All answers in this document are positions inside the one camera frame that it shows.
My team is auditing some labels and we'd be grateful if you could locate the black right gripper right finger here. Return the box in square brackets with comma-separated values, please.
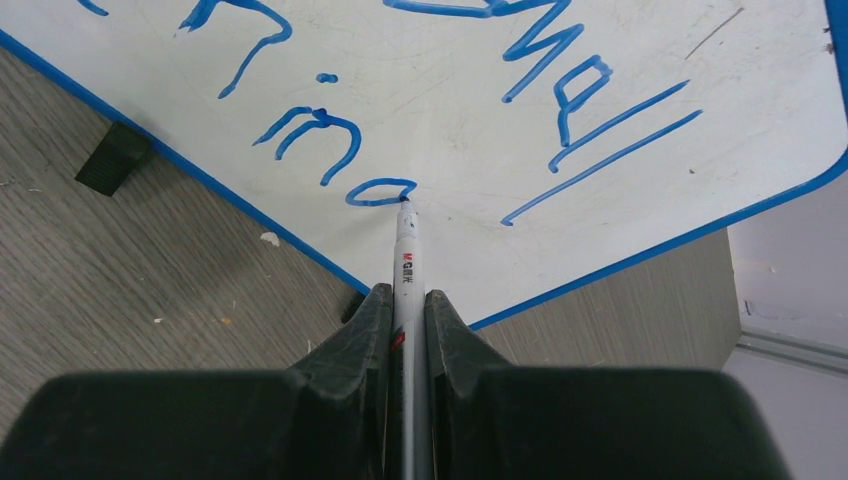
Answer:
[424, 290, 790, 479]

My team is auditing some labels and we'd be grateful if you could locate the blue framed whiteboard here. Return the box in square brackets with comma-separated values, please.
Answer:
[1, 1, 847, 327]

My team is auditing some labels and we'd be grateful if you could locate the white marker pen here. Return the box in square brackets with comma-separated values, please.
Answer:
[387, 196, 434, 479]

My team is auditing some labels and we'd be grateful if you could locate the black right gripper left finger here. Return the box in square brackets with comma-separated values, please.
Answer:
[1, 284, 393, 479]

